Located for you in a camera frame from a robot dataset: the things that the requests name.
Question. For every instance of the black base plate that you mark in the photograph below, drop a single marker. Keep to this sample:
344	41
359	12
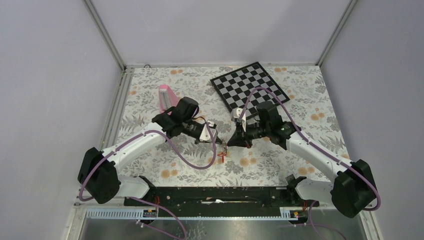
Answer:
227	202

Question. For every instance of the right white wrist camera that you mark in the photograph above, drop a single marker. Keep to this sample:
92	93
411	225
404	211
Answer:
238	117

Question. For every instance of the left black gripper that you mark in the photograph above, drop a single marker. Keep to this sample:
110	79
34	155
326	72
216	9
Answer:
198	141

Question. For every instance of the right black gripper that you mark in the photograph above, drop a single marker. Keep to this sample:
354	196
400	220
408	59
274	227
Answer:
238	139

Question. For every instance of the floral table mat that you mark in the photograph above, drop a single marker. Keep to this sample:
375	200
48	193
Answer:
264	164

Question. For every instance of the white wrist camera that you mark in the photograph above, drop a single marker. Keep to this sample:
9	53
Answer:
208	131
238	117

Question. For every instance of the pink plastic box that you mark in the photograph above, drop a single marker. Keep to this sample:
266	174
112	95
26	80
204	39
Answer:
167	98

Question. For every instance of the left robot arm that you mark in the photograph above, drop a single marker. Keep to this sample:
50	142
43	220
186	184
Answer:
99	174

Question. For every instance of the red tag key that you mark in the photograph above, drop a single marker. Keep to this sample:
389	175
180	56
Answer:
221	157

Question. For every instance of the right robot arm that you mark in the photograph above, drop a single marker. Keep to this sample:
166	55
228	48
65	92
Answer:
350	187

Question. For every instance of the black grey checkerboard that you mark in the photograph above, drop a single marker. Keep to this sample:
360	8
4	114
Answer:
235	87

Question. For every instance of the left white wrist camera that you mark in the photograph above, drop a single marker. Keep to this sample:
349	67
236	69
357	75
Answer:
208	131

